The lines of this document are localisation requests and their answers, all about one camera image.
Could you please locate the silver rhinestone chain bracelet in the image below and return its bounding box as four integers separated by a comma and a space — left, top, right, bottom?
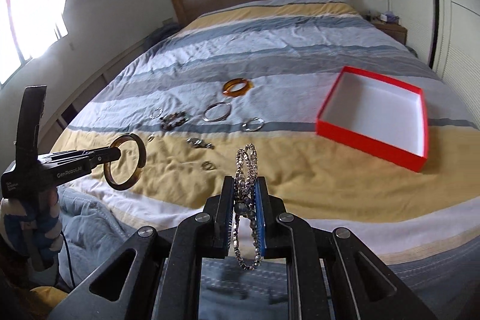
232, 143, 262, 271

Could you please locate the dark brown bangle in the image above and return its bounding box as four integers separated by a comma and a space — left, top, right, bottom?
103, 133, 146, 191

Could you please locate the silver keychain charm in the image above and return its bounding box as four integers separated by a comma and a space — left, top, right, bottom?
186, 137, 215, 149

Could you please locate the silver twisted hoop bracelet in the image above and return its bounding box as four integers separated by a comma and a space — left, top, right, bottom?
241, 116, 267, 133

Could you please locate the amber resin bangle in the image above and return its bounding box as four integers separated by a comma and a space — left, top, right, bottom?
222, 78, 253, 97

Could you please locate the red jewelry box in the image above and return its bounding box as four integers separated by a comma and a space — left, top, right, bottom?
316, 66, 429, 172

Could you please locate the left hand blue glove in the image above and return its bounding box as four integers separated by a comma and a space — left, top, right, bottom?
1, 188, 62, 271

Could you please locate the thin silver bangle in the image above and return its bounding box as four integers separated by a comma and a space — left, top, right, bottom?
202, 101, 232, 123

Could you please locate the striped duvet bed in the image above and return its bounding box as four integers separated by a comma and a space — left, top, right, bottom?
54, 0, 479, 319

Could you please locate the window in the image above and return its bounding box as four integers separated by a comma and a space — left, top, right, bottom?
1, 0, 68, 85

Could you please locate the wooden nightstand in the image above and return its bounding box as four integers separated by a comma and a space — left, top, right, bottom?
372, 19, 408, 46

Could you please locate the white sliding wardrobe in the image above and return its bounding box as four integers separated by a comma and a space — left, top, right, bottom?
389, 0, 479, 121

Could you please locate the dark beaded bracelet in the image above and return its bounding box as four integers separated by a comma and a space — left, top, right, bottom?
160, 110, 190, 131

